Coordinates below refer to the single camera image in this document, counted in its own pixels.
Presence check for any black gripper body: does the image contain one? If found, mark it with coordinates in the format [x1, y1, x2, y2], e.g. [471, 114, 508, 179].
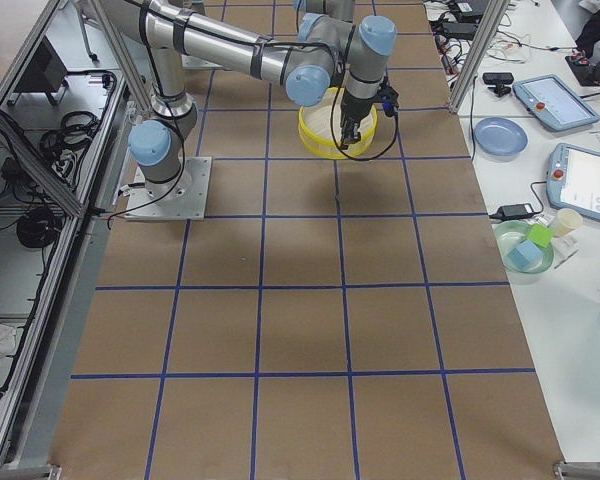
[340, 94, 373, 138]

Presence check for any yellow top steamer layer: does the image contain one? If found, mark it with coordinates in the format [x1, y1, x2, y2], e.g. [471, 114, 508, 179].
[298, 87, 378, 159]

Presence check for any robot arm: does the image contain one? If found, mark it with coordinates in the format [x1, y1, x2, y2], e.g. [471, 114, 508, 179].
[292, 0, 355, 23]
[102, 1, 398, 152]

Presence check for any black webcam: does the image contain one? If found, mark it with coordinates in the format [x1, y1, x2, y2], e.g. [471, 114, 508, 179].
[482, 72, 514, 98]

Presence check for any blue plate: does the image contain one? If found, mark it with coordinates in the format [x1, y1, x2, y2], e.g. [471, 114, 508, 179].
[474, 117, 528, 157]

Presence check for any black power adapter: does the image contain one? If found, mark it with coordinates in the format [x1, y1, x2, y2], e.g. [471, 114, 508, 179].
[489, 203, 536, 222]

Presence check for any left teach pendant tablet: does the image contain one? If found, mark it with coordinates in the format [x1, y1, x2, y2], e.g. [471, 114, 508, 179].
[512, 74, 600, 131]

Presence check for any teach pendant tablet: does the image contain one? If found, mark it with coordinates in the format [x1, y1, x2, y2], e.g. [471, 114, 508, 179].
[546, 143, 600, 222]
[512, 74, 600, 131]

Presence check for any green bowl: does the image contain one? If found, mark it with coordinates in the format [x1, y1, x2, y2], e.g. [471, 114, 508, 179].
[493, 220, 554, 274]

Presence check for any blue foam block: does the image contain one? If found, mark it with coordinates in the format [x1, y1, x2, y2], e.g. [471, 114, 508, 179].
[506, 240, 543, 271]

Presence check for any green foam block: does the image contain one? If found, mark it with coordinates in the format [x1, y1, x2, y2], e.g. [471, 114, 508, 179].
[526, 223, 554, 248]

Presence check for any right teach pendant tablet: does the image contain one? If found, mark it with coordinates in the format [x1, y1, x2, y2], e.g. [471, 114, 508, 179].
[546, 143, 600, 222]

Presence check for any paper cup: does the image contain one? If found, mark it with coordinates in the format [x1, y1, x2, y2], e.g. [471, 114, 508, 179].
[549, 208, 584, 237]

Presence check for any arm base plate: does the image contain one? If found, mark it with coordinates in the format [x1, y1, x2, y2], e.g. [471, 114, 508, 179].
[123, 157, 212, 221]

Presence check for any aluminium frame post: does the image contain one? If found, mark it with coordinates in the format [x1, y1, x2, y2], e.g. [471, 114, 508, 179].
[448, 0, 509, 114]

